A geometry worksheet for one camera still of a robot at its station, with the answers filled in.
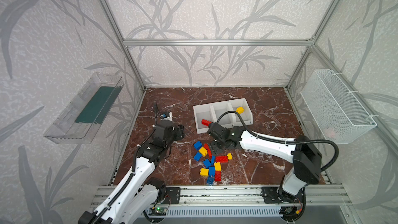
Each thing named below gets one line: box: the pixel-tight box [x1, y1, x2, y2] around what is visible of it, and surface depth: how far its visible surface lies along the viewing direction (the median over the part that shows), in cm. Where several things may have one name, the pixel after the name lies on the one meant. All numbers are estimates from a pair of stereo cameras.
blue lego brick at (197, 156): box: [193, 151, 203, 162], surface depth 87 cm
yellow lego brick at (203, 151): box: [198, 146, 208, 158], surface depth 87 cm
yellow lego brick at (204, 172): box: [199, 168, 209, 177], surface depth 81 cm
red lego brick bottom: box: [215, 170, 222, 182], surface depth 80 cm
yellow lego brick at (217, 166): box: [214, 161, 222, 172], surface depth 82 cm
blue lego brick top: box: [193, 141, 203, 151], surface depth 90 cm
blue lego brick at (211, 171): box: [208, 165, 216, 177], surface depth 81 cm
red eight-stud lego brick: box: [215, 156, 229, 163], surface depth 85 cm
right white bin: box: [229, 98, 254, 128], surface depth 103 cm
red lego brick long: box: [201, 118, 212, 127], surface depth 101 cm
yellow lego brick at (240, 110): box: [235, 106, 245, 115], surface depth 107 cm
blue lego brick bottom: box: [206, 176, 215, 185], surface depth 79 cm
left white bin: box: [192, 103, 216, 134], surface depth 103 cm
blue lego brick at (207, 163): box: [203, 158, 212, 168], surface depth 86 cm
